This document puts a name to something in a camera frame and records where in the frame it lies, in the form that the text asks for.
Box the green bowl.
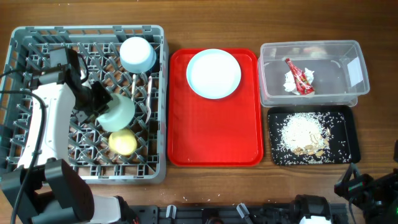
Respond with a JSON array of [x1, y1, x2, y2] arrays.
[[96, 93, 135, 132]]

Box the white plastic spoon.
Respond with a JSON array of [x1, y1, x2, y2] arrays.
[[131, 74, 137, 102]]

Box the yellow plastic cup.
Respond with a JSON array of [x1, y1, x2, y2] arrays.
[[109, 129, 137, 156]]

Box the white plastic fork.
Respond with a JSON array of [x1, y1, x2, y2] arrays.
[[145, 75, 152, 124]]

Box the light blue bowl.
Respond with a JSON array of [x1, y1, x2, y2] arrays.
[[119, 37, 156, 73]]

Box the white napkin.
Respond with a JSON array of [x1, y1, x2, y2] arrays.
[[284, 68, 314, 95]]

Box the rice and food scraps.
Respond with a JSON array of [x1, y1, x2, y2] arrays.
[[268, 112, 351, 166]]

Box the red snack wrapper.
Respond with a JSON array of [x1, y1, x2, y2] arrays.
[[285, 58, 315, 95]]

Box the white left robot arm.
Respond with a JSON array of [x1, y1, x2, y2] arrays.
[[1, 70, 136, 223]]

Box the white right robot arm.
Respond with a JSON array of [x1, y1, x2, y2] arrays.
[[289, 163, 397, 224]]

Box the grey dishwasher rack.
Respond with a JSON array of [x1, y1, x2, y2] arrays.
[[1, 25, 169, 184]]

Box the red plastic tray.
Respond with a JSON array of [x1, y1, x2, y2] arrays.
[[167, 49, 264, 167]]

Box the light blue plate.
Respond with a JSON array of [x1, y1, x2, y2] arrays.
[[186, 49, 242, 100]]

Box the clear plastic bin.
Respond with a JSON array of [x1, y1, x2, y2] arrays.
[[257, 40, 370, 107]]

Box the black tray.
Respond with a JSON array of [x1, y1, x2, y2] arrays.
[[267, 105, 361, 164]]

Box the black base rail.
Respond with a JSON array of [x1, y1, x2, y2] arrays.
[[130, 203, 291, 224]]

